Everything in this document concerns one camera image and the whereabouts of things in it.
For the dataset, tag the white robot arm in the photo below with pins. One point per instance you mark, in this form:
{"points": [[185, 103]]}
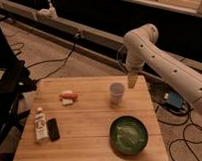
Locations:
{"points": [[140, 45]]}

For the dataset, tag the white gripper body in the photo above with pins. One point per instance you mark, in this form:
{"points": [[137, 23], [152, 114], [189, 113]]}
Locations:
{"points": [[134, 66]]}

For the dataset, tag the white rectangular block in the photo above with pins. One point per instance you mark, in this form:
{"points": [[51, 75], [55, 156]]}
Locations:
{"points": [[66, 101]]}

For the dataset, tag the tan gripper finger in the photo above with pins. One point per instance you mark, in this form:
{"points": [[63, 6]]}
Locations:
{"points": [[132, 80]]}

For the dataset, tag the long metal rail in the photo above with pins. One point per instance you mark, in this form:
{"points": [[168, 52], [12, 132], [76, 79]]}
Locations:
{"points": [[103, 23]]}

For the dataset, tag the green ceramic bowl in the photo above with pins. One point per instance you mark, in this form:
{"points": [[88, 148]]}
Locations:
{"points": [[128, 135]]}

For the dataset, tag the white squeeze bottle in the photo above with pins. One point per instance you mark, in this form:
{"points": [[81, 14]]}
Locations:
{"points": [[41, 132]]}

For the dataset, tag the black rectangular remote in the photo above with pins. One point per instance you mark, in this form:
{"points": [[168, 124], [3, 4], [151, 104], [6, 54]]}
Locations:
{"points": [[53, 131]]}

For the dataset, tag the white object on rail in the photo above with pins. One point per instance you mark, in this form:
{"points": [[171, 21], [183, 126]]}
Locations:
{"points": [[50, 12]]}

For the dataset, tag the blue power box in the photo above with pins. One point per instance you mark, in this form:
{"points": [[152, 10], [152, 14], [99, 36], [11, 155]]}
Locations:
{"points": [[173, 100]]}

